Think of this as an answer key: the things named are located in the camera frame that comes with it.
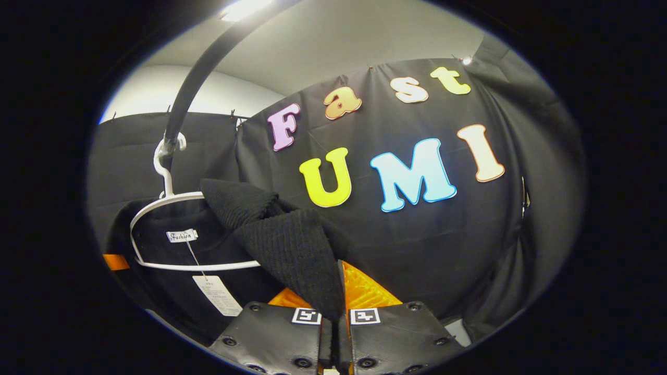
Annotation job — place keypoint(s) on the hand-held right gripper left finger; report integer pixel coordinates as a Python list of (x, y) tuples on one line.
[(271, 338)]

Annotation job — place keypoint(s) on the black knit garment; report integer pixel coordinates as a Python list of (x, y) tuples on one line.
[(297, 250)]

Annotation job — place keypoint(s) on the ceiling light panel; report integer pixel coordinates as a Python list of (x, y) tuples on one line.
[(242, 8)]

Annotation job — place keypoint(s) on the white board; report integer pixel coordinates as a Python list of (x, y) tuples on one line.
[(458, 333)]

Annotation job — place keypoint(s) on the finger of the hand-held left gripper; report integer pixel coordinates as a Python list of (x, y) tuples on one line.
[(115, 262)]

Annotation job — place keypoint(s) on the black backdrop cloth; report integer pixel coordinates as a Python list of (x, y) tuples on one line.
[(417, 250)]

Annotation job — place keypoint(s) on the black metal clothes rack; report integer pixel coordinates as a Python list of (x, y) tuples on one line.
[(193, 83)]

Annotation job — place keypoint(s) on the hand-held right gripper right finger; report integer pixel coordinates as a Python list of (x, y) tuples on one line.
[(396, 338)]

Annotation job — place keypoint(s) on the white clothes hanger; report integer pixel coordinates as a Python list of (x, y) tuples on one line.
[(167, 199)]

